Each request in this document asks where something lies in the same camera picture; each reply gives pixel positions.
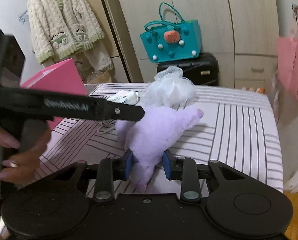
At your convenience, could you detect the black clothes rack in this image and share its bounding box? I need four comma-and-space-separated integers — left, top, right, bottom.
37, 0, 145, 83

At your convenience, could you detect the pink cardboard box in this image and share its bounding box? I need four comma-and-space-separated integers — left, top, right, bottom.
21, 58, 88, 132

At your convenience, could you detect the teal felt handbag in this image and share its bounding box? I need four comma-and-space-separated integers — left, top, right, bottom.
140, 2, 202, 63

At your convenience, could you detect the person's left hand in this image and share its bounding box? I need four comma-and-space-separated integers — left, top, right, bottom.
0, 127, 51, 184

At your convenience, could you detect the small white tissue pack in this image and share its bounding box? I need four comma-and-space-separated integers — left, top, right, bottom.
107, 90, 138, 105

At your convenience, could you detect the purple plush toy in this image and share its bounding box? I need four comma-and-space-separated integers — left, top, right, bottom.
115, 106, 204, 193

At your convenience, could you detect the cream knitted cardigan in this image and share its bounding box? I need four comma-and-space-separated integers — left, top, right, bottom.
27, 0, 114, 72

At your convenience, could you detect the white mesh bath sponge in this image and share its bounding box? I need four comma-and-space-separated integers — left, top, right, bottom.
140, 66, 197, 110

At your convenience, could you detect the black suitcase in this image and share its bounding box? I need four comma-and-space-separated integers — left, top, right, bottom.
157, 53, 219, 87

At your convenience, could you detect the beige wooden wardrobe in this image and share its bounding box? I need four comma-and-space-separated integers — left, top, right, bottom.
119, 0, 278, 90

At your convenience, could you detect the pink paper bag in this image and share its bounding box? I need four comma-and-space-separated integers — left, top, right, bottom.
277, 6, 298, 100

